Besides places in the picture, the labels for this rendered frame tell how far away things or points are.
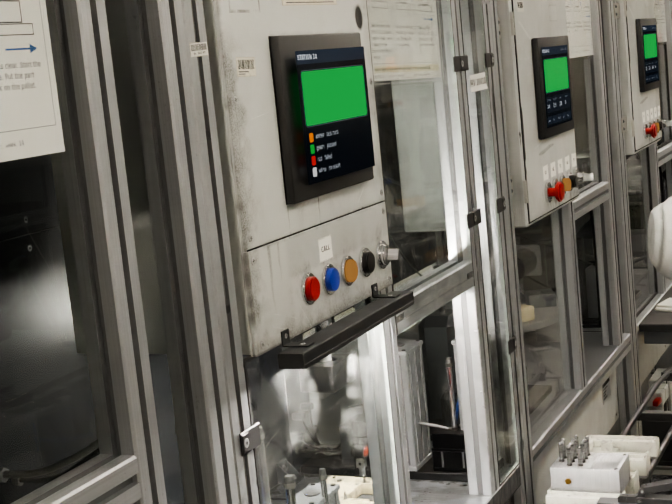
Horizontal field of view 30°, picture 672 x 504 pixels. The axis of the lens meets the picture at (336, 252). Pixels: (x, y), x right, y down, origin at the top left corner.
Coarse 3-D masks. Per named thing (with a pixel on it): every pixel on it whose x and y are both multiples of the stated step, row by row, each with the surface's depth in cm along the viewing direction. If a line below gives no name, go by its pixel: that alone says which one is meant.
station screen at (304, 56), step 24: (336, 48) 159; (360, 48) 166; (336, 120) 159; (360, 120) 166; (312, 144) 152; (336, 144) 158; (360, 144) 165; (312, 168) 152; (336, 168) 158; (360, 168) 165
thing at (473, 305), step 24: (456, 0) 213; (456, 48) 212; (480, 264) 220; (480, 288) 220; (456, 312) 219; (456, 336) 220; (480, 336) 219; (480, 360) 219; (480, 384) 220; (480, 408) 221; (480, 432) 221; (480, 456) 222; (408, 480) 186
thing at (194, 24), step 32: (192, 0) 135; (192, 32) 134; (192, 64) 133; (192, 96) 134; (224, 224) 139; (224, 256) 138; (224, 288) 139; (224, 320) 138; (512, 320) 237; (224, 352) 138; (416, 352) 237; (512, 352) 236; (416, 384) 236; (448, 384) 232; (416, 416) 236; (416, 448) 235; (448, 448) 232; (256, 480) 144; (448, 480) 232
